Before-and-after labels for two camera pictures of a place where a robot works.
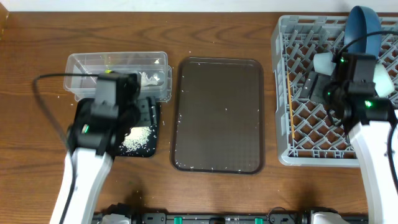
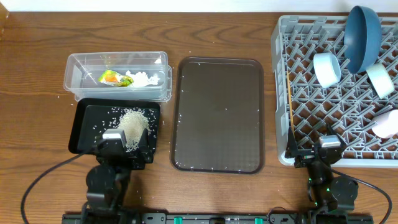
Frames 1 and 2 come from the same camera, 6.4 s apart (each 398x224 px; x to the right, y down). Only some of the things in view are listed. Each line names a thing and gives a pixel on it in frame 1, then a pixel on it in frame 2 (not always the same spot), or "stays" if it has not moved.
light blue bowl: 323,63 stays
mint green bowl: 384,83 stays
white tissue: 145,80 stays
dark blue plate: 362,20 stays
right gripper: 316,82 -> 305,155
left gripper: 137,108 -> 143,155
